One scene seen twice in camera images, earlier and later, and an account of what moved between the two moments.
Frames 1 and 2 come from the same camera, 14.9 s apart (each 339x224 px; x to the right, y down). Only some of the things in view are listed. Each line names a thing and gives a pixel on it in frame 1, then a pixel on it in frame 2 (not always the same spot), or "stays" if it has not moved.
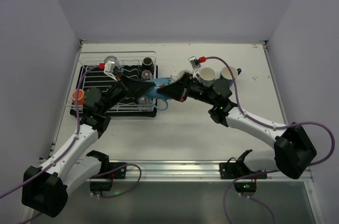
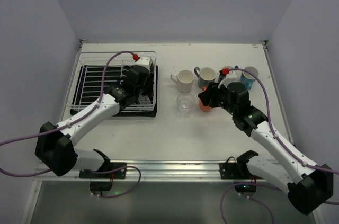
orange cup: x=81 y=101 → x=204 y=108
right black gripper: x=186 y=86 → x=212 y=96
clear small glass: x=144 y=100 stays
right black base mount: x=232 y=169 stays
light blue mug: x=159 y=100 → x=247 y=79
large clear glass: x=114 y=59 → x=185 y=102
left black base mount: x=104 y=182 stays
